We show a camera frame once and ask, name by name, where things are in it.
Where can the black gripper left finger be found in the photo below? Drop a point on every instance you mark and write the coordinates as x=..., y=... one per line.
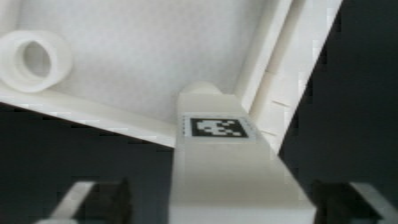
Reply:
x=95, y=204

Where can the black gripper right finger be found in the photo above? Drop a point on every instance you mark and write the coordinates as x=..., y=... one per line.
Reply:
x=351, y=204

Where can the white desk top tray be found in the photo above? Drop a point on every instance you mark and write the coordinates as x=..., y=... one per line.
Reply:
x=152, y=45

